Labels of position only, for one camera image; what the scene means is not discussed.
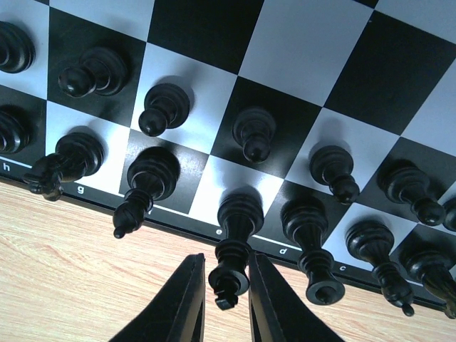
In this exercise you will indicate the black chess piece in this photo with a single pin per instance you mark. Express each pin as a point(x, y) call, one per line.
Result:
point(100, 70)
point(17, 130)
point(304, 222)
point(167, 106)
point(76, 155)
point(371, 241)
point(430, 268)
point(253, 130)
point(332, 166)
point(152, 177)
point(241, 215)
point(17, 49)

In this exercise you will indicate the black pawn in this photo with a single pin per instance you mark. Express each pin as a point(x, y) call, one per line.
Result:
point(450, 214)
point(403, 182)

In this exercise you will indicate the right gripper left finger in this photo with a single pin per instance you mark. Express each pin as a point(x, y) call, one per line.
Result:
point(176, 313)

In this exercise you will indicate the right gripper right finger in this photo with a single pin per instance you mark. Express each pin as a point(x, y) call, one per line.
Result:
point(276, 311)

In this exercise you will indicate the black and silver chessboard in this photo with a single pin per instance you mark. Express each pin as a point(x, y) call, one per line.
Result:
point(330, 113)

